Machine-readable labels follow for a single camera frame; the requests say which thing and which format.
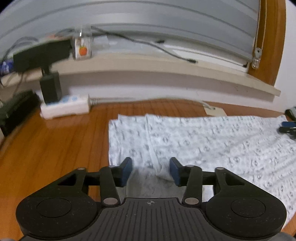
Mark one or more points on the blue packet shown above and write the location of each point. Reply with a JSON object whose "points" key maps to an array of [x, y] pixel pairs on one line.
{"points": [[5, 67]]}

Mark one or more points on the grey window blind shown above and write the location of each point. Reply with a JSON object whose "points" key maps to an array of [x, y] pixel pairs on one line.
{"points": [[138, 23]]}

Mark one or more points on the white power strip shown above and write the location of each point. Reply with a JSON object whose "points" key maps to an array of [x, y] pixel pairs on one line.
{"points": [[66, 106]]}

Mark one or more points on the wooden window frame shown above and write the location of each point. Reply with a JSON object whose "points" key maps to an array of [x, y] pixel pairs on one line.
{"points": [[268, 39]]}

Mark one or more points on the grey printed sweatshirt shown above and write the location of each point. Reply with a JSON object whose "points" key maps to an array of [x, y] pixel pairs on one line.
{"points": [[291, 113]]}

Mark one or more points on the white patterned shirt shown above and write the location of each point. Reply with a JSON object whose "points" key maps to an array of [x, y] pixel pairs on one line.
{"points": [[208, 143]]}

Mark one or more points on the black power adapter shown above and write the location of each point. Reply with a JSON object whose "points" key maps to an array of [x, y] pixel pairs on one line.
{"points": [[50, 88]]}

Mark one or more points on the black flat device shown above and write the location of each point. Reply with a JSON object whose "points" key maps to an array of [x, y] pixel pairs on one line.
{"points": [[17, 109]]}

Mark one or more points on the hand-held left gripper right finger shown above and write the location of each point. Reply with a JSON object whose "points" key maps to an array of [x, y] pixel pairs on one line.
{"points": [[175, 170]]}

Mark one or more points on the black device on stand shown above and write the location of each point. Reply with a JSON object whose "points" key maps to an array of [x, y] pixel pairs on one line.
{"points": [[41, 55]]}

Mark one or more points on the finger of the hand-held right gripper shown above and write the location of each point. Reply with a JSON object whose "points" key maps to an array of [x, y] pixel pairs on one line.
{"points": [[289, 124], [288, 131]]}

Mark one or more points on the plastic bottle orange label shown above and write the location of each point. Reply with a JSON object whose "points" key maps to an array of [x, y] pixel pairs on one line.
{"points": [[82, 47]]}

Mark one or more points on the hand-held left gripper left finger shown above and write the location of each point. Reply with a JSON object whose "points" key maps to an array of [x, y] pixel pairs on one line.
{"points": [[126, 170]]}

